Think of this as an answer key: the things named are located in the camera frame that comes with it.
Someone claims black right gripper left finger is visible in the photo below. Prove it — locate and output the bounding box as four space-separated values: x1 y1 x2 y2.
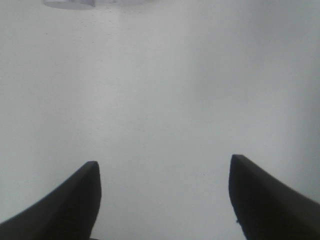
0 161 102 240

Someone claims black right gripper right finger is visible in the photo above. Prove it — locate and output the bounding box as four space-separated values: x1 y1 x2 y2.
228 154 320 240

